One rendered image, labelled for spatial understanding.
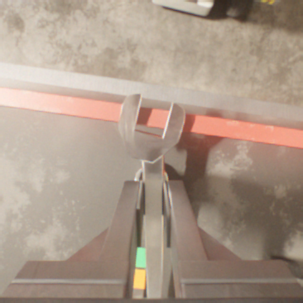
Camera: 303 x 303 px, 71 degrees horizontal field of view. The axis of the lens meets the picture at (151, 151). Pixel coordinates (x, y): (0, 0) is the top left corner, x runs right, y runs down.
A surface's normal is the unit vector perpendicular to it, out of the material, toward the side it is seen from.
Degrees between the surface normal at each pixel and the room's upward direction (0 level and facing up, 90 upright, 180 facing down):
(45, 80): 14
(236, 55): 0
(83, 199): 0
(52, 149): 0
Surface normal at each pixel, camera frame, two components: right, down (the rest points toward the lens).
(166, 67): 0.01, 0.13
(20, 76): 0.04, -0.11
